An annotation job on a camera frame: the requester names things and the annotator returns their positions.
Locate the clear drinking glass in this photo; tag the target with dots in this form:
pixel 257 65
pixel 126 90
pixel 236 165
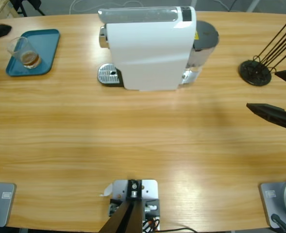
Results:
pixel 26 54

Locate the grey translucent machine lever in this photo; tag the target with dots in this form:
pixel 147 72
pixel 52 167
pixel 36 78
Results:
pixel 138 15

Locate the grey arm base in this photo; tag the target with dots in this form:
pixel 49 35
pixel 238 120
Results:
pixel 2 201
pixel 278 199

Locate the white capsule coffee machine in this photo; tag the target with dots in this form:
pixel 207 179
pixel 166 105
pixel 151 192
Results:
pixel 147 53

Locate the black chair legs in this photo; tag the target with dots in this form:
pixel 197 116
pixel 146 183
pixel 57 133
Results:
pixel 33 2

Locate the teal plastic tray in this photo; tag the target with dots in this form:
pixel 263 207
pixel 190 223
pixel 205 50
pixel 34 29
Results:
pixel 45 46

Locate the clear water tank dark lid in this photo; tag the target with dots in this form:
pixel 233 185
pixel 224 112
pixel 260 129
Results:
pixel 206 34

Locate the metal grille drip tray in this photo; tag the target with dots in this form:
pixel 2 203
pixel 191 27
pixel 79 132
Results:
pixel 107 74

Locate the white tape tab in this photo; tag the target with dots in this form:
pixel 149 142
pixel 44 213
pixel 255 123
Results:
pixel 107 190

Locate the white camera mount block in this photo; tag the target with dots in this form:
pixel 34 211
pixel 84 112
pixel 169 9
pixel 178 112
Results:
pixel 150 189

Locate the black camera post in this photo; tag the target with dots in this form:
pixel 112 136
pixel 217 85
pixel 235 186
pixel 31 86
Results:
pixel 128 218

